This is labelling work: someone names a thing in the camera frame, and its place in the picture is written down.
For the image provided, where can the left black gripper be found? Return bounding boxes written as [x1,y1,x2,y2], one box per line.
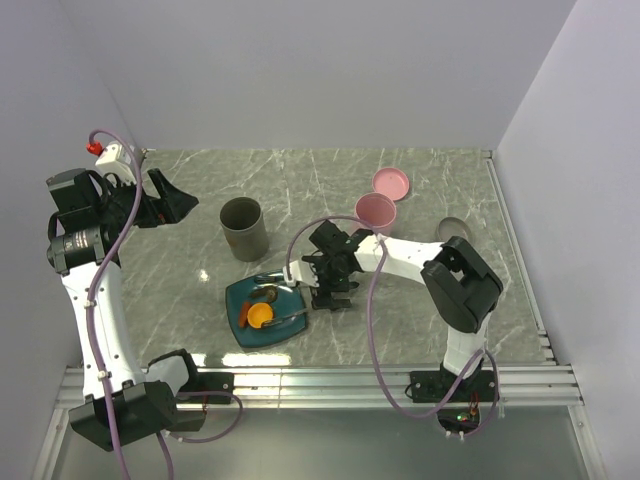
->
[95,168,197,233]

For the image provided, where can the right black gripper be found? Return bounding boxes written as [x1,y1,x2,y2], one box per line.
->
[303,255,351,311]

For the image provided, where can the brown shrimp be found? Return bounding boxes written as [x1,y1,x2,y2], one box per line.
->
[249,285,278,303]

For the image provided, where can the metal food tongs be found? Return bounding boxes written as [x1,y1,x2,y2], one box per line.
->
[254,273,309,329]

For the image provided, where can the orange round food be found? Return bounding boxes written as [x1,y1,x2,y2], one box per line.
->
[248,302,275,329]

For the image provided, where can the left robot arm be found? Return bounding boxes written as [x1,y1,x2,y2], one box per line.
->
[46,168,203,452]

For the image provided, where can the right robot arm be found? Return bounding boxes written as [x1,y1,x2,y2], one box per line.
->
[283,216,504,400]

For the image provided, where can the teal square plate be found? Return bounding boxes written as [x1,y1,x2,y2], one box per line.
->
[225,271,308,350]

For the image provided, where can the grey steel canister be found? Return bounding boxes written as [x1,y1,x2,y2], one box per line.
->
[219,197,269,262]

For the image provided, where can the pink canister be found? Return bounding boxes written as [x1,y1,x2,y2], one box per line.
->
[354,192,397,236]

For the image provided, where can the pink lid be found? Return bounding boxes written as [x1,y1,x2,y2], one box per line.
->
[372,167,410,202]

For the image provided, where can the grey steel lid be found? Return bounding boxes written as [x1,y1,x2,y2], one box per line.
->
[436,216,473,243]

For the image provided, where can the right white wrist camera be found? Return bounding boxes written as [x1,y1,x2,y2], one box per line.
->
[282,260,319,288]

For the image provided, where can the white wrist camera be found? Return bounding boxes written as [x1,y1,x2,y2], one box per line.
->
[95,141,136,185]
[282,260,319,288]

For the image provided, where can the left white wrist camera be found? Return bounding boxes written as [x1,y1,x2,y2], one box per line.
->
[95,141,136,185]

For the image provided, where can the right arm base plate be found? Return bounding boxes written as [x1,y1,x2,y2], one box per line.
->
[405,368,497,404]

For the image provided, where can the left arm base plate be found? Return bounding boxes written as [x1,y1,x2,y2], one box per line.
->
[179,371,234,404]

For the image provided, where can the aluminium rail frame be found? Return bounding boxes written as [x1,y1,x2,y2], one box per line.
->
[30,147,601,480]

